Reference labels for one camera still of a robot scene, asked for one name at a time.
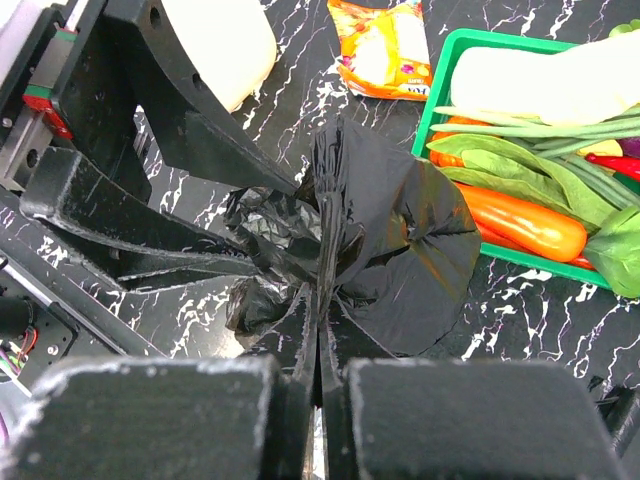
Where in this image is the orange snack packet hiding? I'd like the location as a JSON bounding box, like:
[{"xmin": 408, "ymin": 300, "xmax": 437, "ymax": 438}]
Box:
[{"xmin": 327, "ymin": 1, "xmax": 433, "ymax": 102}]

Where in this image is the black trash bag roll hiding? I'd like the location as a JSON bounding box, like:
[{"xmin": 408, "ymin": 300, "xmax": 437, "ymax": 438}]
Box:
[{"xmin": 224, "ymin": 116, "xmax": 481, "ymax": 357}]

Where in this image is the small orange carrot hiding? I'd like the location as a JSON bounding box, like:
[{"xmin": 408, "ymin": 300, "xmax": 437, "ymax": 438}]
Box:
[{"xmin": 428, "ymin": 116, "xmax": 489, "ymax": 168}]

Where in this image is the large orange carrot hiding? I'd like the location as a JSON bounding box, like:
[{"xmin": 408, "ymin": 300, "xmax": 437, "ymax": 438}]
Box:
[{"xmin": 457, "ymin": 184, "xmax": 588, "ymax": 263}]

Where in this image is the green plastic basket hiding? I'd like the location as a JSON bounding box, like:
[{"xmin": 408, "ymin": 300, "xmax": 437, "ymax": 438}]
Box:
[{"xmin": 413, "ymin": 23, "xmax": 639, "ymax": 298}]

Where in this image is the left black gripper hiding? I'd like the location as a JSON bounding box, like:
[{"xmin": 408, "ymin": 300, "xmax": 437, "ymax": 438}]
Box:
[{"xmin": 1, "ymin": 1, "xmax": 297, "ymax": 292}]

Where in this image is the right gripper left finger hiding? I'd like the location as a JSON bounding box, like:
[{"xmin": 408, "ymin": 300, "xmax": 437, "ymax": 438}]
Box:
[{"xmin": 246, "ymin": 283, "xmax": 318, "ymax": 479}]

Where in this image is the beige plastic trash bin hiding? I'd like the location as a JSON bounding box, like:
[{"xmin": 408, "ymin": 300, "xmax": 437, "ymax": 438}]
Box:
[{"xmin": 163, "ymin": 0, "xmax": 277, "ymax": 112}]

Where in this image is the yellow white napa cabbage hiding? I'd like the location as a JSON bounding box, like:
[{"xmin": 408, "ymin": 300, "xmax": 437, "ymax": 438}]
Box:
[{"xmin": 450, "ymin": 30, "xmax": 639, "ymax": 126}]

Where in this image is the green leafy vegetable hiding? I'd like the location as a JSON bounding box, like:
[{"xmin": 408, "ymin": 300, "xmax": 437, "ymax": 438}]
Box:
[{"xmin": 438, "ymin": 134, "xmax": 639, "ymax": 298}]

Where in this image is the red chili pepper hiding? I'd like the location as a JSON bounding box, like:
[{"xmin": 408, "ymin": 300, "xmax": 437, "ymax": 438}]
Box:
[{"xmin": 586, "ymin": 153, "xmax": 640, "ymax": 181}]

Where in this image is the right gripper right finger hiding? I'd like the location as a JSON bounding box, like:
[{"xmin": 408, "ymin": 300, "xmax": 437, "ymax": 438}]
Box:
[{"xmin": 318, "ymin": 299, "xmax": 396, "ymax": 479}]

